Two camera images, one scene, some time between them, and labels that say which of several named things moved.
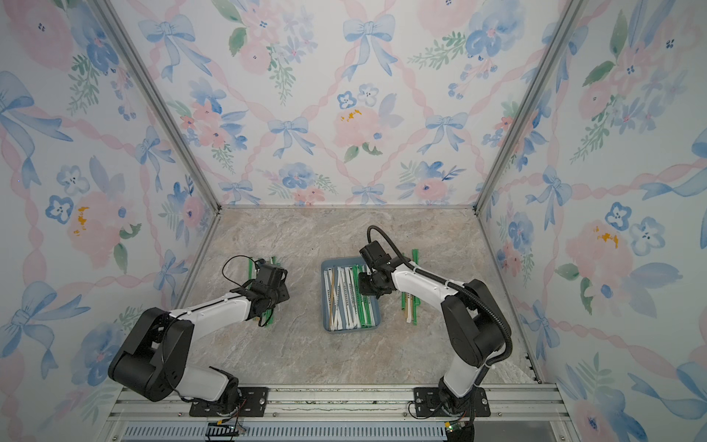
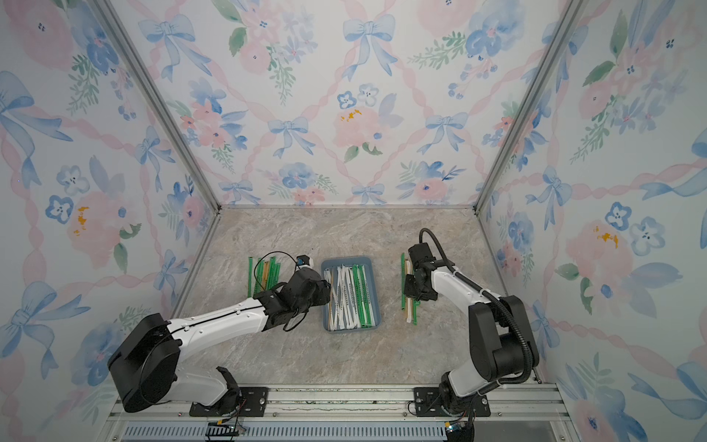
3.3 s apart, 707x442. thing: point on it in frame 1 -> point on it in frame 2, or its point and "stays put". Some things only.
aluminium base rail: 348,413 stays put
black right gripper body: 369,284 -> 412,289
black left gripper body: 280,296 -> 321,296
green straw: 363,301 stays put
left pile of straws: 251,269 stays put
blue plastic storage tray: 344,309 stays put
